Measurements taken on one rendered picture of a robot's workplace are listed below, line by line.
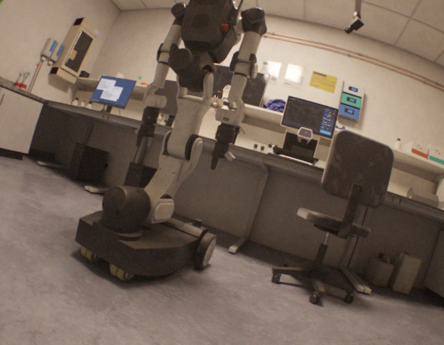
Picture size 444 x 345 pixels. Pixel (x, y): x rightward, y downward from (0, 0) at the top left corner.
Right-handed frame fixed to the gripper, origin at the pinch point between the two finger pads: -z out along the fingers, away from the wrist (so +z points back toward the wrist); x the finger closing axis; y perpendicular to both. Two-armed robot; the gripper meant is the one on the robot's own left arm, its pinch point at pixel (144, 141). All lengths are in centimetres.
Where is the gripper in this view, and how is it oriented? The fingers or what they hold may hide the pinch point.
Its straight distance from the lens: 142.6
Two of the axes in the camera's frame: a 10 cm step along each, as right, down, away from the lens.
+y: -9.2, -2.8, 2.6
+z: 2.5, -9.6, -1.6
